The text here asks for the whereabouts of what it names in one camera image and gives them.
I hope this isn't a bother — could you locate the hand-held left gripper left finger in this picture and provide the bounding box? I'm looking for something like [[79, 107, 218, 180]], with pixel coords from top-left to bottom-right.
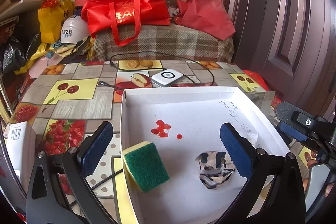
[[26, 121, 117, 224]]

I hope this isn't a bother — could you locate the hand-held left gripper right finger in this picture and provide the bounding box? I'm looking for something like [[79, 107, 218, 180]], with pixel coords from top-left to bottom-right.
[[216, 122, 307, 224]]

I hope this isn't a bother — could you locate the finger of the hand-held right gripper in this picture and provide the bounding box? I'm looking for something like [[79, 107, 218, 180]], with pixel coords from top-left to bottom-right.
[[277, 121, 310, 144], [276, 101, 332, 132]]

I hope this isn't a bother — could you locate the black and white patterned cloth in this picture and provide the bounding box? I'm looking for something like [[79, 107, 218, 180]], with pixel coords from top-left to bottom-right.
[[195, 151, 236, 190]]

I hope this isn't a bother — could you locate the green and yellow sponge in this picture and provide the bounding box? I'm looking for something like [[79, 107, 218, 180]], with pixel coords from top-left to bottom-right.
[[122, 141, 170, 193]]

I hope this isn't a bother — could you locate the white shallow cardboard box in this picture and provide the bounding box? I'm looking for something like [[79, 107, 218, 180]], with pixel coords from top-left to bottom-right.
[[120, 86, 297, 224]]

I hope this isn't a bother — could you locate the white paper packet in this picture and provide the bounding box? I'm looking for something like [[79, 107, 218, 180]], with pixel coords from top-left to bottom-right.
[[4, 121, 36, 182]]

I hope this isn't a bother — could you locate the purple panelled door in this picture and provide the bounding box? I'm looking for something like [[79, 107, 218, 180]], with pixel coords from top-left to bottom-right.
[[220, 0, 336, 122]]

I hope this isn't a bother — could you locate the small white square device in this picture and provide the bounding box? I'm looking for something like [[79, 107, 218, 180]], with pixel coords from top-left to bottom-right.
[[151, 69, 184, 88]]

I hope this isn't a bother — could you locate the yellow printed cloth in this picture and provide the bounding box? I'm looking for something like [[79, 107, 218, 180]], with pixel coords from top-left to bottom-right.
[[14, 38, 95, 75]]

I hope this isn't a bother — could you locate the white helmet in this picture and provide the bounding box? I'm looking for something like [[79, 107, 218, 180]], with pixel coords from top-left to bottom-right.
[[60, 14, 91, 45]]

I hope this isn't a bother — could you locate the black plastic bag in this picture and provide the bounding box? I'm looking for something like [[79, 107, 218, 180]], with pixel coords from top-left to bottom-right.
[[0, 34, 40, 75]]

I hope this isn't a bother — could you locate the plaid fabric cover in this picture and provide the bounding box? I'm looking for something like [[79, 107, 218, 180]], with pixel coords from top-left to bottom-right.
[[93, 21, 235, 63]]

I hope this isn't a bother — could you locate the red plastic bag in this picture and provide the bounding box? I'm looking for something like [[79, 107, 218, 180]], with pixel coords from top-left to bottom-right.
[[176, 0, 236, 41]]

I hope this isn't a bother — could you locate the yellow shopping bag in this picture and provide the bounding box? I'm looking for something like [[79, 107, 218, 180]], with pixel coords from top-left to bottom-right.
[[38, 0, 75, 44]]

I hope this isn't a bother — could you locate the red tote bag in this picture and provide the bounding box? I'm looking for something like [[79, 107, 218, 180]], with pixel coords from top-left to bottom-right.
[[80, 0, 171, 47]]

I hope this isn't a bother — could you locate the white shelf board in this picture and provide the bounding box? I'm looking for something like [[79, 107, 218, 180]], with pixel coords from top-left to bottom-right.
[[0, 0, 42, 24]]

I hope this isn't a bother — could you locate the black device cable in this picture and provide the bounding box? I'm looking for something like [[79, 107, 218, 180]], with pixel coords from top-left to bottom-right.
[[110, 51, 215, 87]]

